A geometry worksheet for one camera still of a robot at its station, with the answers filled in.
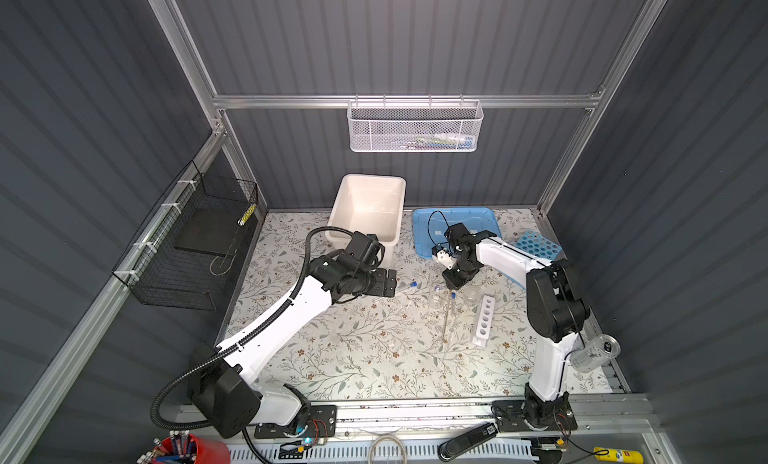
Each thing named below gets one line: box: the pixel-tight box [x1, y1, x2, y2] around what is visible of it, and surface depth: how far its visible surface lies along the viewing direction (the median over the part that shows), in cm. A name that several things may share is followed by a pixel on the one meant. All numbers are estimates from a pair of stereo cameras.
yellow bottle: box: [593, 447, 644, 464], surface depth 69 cm
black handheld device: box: [437, 422, 498, 462], surface depth 71 cm
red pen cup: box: [152, 433, 232, 464], surface depth 61 cm
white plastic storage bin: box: [325, 174, 407, 269], surface depth 111 cm
